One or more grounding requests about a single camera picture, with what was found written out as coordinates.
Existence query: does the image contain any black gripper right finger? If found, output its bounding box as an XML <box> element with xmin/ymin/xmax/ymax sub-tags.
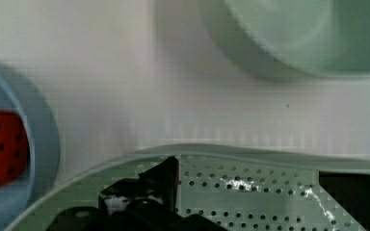
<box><xmin>319</xmin><ymin>172</ymin><xmax>370</xmax><ymax>231</ymax></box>

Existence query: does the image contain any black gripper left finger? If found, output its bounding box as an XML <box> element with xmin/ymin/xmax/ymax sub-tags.
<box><xmin>97</xmin><ymin>157</ymin><xmax>179</xmax><ymax>216</ymax></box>

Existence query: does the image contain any green oval strainer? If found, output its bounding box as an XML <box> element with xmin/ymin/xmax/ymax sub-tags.
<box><xmin>6</xmin><ymin>144</ymin><xmax>370</xmax><ymax>231</ymax></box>

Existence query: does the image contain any blue bowl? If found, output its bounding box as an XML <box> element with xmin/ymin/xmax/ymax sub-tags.
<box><xmin>0</xmin><ymin>63</ymin><xmax>61</xmax><ymax>231</ymax></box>

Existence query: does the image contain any small red toy strawberry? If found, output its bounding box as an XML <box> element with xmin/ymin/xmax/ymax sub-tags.
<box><xmin>0</xmin><ymin>111</ymin><xmax>29</xmax><ymax>187</ymax></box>

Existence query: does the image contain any green cup with handle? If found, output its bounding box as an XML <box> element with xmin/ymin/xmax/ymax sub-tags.
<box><xmin>197</xmin><ymin>0</ymin><xmax>370</xmax><ymax>79</ymax></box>

